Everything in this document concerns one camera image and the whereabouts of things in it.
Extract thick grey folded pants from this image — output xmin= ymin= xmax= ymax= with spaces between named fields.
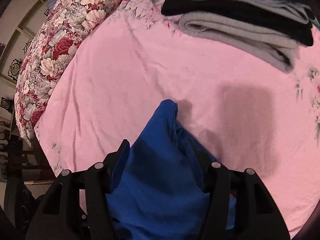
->
xmin=179 ymin=12 xmax=298 ymax=73

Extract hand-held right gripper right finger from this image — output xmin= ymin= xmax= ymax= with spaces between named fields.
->
xmin=189 ymin=139 xmax=292 ymax=240

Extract red floral quilt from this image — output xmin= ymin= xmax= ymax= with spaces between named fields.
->
xmin=14 ymin=0 xmax=138 ymax=147

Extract dark furniture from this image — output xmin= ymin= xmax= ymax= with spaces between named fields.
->
xmin=0 ymin=140 xmax=57 ymax=233

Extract blue and red pants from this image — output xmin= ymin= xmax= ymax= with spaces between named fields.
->
xmin=105 ymin=99 xmax=237 ymax=240

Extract white display shelf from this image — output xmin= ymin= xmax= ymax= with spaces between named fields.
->
xmin=0 ymin=0 xmax=50 ymax=180

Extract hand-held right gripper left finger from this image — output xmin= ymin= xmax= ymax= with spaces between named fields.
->
xmin=32 ymin=139 xmax=130 ymax=240

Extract pink floral bedsheet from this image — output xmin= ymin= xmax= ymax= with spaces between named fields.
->
xmin=34 ymin=0 xmax=320 ymax=240

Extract black folded pants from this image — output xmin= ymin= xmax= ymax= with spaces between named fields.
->
xmin=161 ymin=0 xmax=314 ymax=47

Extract black framed ornament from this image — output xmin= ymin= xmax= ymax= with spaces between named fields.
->
xmin=9 ymin=59 xmax=23 ymax=78
xmin=0 ymin=97 xmax=13 ymax=113

